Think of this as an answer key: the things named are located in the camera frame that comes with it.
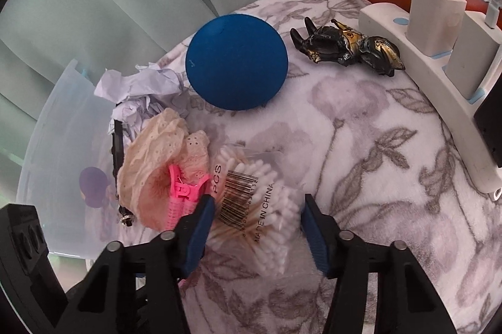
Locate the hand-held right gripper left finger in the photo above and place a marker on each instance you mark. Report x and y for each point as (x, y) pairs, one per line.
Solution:
(200, 232)

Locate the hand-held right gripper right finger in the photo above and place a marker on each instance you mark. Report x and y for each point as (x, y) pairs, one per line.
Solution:
(313, 236)

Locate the pink hair clip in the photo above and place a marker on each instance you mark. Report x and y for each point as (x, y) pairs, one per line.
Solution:
(184, 193)

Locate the cotton swab pack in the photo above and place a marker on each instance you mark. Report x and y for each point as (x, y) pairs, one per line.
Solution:
(251, 193)

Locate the cream lace scrunchie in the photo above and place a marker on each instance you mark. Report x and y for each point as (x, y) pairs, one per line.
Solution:
(153, 157)

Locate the clear plastic storage container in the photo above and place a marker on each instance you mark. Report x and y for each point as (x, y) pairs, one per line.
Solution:
(59, 146)

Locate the blue round ball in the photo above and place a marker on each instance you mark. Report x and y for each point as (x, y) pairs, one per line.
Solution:
(235, 59)

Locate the black gold toy figure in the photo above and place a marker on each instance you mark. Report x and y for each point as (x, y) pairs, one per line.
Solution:
(345, 44)

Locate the white power strip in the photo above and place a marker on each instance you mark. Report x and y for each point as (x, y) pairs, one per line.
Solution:
(431, 83)

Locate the black power adapter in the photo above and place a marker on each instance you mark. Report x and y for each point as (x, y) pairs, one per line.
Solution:
(490, 118)

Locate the white charger block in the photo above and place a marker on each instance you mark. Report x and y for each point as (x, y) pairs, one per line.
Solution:
(470, 51)
(431, 16)

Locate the pale green curtain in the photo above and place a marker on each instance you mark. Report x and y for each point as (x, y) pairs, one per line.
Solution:
(98, 4)

